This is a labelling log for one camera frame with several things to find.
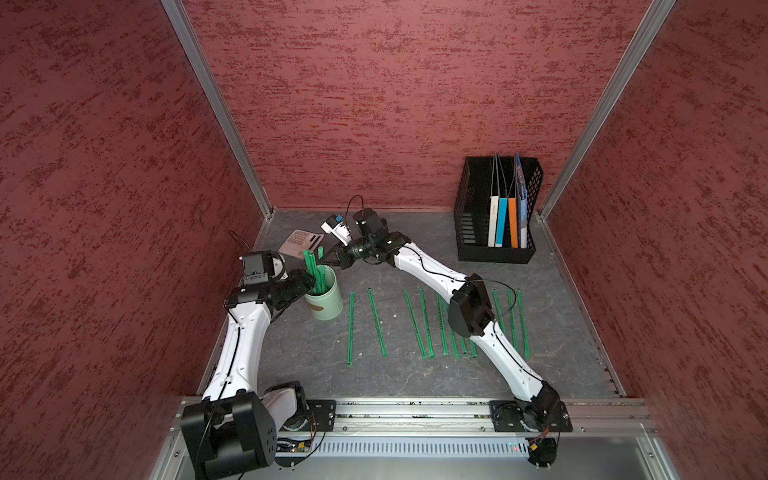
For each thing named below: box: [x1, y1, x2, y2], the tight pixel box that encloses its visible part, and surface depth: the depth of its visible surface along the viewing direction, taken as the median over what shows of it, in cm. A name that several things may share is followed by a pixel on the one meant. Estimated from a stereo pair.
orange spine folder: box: [508, 198, 519, 249], surface depth 94 cm
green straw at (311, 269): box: [302, 250, 316, 294], surface depth 85 cm
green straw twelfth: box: [368, 288, 388, 358], surface depth 91 cm
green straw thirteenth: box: [404, 289, 427, 359], surface depth 91 cm
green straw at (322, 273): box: [318, 246, 328, 295], surface depth 87 cm
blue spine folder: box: [495, 198, 508, 248], surface depth 91 cm
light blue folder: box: [516, 153, 528, 249], surface depth 92 cm
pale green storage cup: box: [304, 265, 343, 321], surface depth 86 cm
